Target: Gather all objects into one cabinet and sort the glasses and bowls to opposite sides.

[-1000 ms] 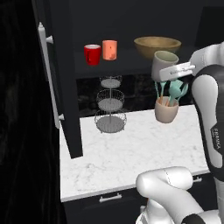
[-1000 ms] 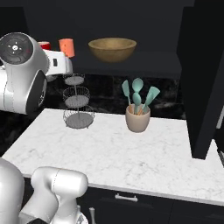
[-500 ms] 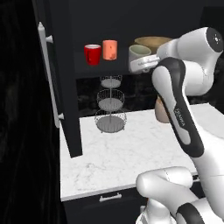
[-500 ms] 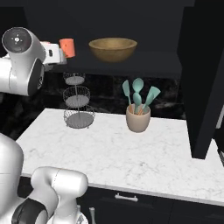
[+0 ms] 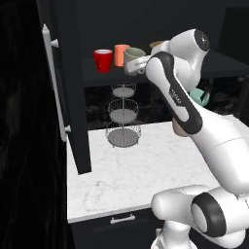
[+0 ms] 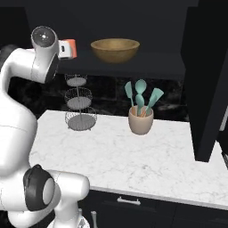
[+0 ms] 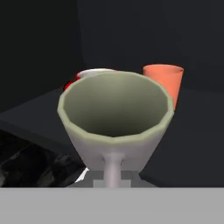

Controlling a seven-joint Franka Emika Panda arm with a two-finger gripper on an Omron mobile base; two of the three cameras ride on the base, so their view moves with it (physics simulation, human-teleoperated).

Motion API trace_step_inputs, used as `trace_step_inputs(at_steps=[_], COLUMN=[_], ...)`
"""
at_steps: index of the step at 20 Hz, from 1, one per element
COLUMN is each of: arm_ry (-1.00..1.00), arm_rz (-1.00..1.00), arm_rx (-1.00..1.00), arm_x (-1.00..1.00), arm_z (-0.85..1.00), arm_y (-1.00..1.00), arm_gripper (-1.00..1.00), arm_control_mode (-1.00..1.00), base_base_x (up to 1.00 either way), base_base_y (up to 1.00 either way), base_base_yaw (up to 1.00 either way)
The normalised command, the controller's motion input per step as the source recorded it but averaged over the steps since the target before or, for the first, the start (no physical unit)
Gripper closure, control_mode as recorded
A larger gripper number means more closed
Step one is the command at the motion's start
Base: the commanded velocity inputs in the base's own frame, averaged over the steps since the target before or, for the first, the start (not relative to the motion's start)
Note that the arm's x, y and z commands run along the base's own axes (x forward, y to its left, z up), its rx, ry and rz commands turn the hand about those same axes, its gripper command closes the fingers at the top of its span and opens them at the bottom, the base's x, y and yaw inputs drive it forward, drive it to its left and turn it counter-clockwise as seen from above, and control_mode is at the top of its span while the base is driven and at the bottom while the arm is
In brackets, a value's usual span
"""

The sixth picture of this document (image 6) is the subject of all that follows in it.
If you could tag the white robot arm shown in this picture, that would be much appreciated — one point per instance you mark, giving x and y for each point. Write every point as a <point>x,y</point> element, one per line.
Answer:
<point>14,133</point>

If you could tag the black cabinet door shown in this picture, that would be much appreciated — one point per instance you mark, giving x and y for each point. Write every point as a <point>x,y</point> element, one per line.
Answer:
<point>205,89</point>

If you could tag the teal spatula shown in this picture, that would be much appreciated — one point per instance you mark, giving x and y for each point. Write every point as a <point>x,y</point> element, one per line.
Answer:
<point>129,91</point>

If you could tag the beige utensil pot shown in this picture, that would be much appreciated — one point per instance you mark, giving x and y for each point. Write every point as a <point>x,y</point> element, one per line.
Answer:
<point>140,124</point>

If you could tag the teal spoon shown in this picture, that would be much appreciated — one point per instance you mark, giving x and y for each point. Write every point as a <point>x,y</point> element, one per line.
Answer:
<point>140,89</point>

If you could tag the teal slotted turner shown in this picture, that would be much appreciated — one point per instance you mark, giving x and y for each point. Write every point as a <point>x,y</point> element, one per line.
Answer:
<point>155,95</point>

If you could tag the wooden bowl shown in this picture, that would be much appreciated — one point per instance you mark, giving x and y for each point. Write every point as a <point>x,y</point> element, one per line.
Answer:
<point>115,51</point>

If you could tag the black drawer front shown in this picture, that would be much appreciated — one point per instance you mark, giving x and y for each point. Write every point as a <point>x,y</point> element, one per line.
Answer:
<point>130,213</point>
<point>201,218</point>

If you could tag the black wall cabinet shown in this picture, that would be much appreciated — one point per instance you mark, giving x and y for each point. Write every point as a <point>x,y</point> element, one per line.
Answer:
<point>154,63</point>

